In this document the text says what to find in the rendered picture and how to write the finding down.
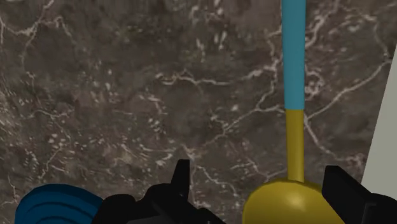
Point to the blue ribbed bowl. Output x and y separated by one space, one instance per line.
57 204

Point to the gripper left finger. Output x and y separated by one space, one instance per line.
167 198

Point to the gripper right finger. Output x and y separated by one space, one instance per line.
347 195

